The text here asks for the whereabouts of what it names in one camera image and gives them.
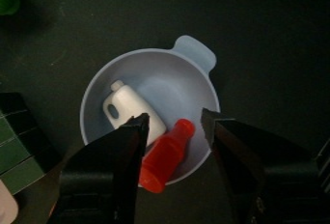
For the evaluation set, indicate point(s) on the light blue toy pot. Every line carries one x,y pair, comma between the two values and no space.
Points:
172,83

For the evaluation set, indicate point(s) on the white toy milk jug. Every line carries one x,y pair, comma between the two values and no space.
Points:
129,105

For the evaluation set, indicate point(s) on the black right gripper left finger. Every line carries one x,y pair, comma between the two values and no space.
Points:
100,170

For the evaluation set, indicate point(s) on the pink tray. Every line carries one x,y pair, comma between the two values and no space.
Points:
7,205

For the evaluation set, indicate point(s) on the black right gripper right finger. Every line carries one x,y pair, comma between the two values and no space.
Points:
267,176

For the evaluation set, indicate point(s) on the dark green box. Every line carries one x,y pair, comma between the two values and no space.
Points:
18,157

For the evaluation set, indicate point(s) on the red toy bottle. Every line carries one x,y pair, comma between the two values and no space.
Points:
165,157

